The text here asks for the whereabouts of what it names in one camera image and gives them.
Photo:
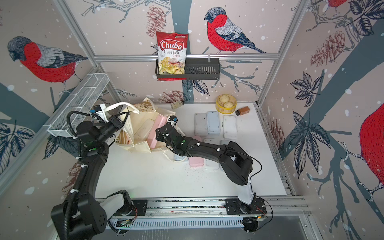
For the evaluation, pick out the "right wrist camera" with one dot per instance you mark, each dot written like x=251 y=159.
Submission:
x=173 y=121

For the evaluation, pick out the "white pencil case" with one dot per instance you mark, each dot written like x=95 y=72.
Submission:
x=200 y=121
x=143 y=131
x=230 y=128

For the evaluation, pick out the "beige bun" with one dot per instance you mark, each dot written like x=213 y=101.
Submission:
x=224 y=99
x=228 y=105

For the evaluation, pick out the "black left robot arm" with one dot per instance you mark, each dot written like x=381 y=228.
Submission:
x=81 y=216

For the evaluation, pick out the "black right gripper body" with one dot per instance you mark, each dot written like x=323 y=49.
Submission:
x=160 y=138

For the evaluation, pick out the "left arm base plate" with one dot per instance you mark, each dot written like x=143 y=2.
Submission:
x=137 y=208

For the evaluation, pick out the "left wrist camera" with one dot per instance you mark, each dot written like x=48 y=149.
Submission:
x=100 y=111

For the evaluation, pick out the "grey pencil case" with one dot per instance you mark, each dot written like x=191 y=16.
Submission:
x=179 y=159

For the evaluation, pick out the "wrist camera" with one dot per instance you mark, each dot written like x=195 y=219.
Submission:
x=100 y=111
x=173 y=121

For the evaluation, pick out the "white wire mesh tray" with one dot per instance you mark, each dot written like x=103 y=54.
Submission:
x=81 y=100

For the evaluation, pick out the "black wire wall basket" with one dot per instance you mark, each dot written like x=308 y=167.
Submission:
x=195 y=69

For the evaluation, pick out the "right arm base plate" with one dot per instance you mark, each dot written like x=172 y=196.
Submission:
x=236 y=207

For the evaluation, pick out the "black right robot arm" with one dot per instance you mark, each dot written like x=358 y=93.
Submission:
x=236 y=164

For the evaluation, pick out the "light blue pencil case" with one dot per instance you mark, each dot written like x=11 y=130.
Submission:
x=213 y=123
x=224 y=142

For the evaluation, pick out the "small brown bottle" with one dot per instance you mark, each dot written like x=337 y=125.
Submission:
x=242 y=111

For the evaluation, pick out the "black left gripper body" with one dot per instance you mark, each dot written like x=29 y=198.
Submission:
x=110 y=128

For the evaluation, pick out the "small glass jar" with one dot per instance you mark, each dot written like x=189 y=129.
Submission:
x=177 y=104

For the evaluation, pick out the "red Chuba cassava chips bag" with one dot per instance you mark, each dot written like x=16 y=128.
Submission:
x=172 y=52

